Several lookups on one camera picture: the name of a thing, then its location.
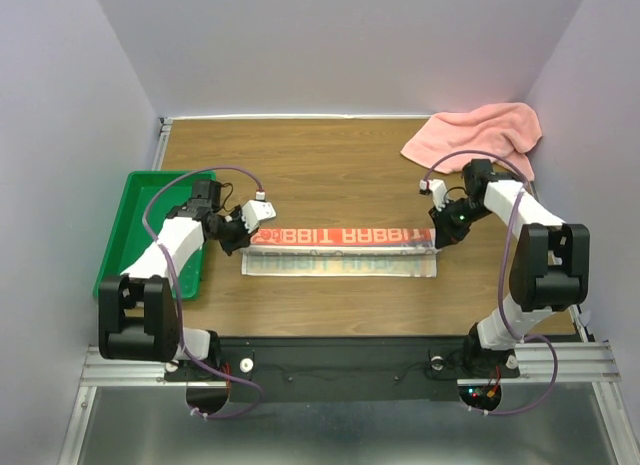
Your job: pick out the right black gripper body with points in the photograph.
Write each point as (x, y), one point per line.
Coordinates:
(456, 218)

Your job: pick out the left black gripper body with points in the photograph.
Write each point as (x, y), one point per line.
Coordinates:
(230, 230)

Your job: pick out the rabbit print towel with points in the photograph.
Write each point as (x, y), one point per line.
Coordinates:
(341, 252)

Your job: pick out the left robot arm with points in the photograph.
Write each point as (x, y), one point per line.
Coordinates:
(140, 312)

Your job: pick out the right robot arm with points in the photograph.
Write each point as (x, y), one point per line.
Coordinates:
(545, 265)

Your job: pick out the green plastic tray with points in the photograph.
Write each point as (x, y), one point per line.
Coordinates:
(128, 238)

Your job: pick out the pink towel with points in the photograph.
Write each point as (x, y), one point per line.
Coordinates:
(509, 130)

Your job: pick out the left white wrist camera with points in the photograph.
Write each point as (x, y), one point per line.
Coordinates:
(256, 211)

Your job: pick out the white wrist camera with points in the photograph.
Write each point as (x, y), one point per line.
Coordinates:
(256, 211)
(436, 189)

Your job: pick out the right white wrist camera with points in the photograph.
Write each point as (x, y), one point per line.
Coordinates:
(436, 189)

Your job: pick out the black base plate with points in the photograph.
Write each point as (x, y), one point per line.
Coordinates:
(353, 369)

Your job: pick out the aluminium frame rail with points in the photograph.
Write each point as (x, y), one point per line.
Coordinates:
(343, 173)

